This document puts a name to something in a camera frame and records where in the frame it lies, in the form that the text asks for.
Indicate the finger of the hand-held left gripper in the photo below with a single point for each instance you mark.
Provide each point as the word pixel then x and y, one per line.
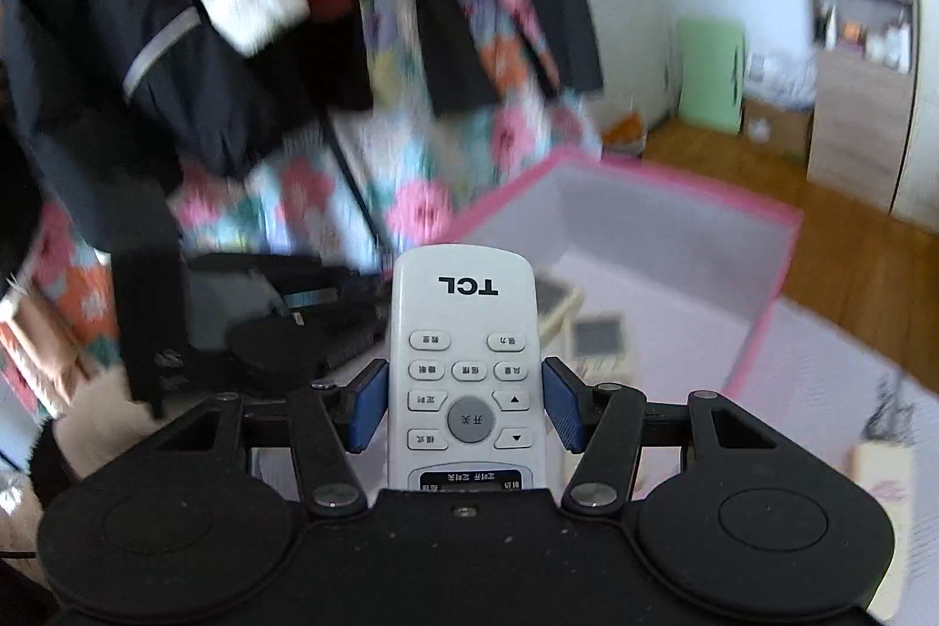
pixel 352 307

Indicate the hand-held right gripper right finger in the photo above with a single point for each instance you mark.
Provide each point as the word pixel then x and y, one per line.
pixel 563 410

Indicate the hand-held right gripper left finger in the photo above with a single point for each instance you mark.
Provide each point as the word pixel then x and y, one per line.
pixel 367 410

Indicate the white remote control large screen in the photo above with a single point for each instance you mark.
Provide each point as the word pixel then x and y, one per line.
pixel 601 340

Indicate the cream remote control dark screen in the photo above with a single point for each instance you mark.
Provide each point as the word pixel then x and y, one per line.
pixel 561 303

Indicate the white remote control grey button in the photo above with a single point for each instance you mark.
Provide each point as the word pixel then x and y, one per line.
pixel 462 318

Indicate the pink cardboard box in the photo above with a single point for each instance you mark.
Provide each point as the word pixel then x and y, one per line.
pixel 763 274

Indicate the person's left forearm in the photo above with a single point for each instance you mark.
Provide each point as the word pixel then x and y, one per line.
pixel 88 428

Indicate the floral quilt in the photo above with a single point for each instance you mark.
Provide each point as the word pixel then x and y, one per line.
pixel 425 208

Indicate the black belt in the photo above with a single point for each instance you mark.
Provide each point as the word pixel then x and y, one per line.
pixel 352 178

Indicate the white quilted printed table cover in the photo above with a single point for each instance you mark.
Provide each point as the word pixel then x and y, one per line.
pixel 807 399

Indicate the black jacket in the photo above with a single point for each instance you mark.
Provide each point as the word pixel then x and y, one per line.
pixel 110 83

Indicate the orange bag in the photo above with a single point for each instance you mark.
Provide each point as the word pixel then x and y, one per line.
pixel 623 134

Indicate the patterned storage box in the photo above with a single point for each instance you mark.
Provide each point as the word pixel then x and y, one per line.
pixel 777 112

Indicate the wooden shelf cabinet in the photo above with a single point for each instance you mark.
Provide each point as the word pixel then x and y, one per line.
pixel 855 120

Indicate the row of toiletry bottles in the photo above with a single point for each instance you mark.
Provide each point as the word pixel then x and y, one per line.
pixel 869 39

